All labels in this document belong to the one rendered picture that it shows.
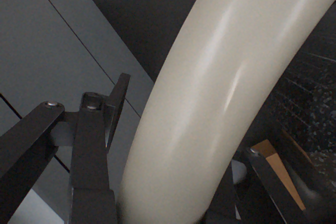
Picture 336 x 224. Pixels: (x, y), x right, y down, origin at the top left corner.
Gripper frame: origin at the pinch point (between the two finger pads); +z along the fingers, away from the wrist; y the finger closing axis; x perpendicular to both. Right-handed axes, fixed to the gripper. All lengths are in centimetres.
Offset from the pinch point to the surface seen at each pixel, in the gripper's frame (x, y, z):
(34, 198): -14.1, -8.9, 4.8
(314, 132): -5.9, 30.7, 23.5
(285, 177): -40, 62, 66
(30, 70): -6.3, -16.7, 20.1
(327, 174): -12.3, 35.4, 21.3
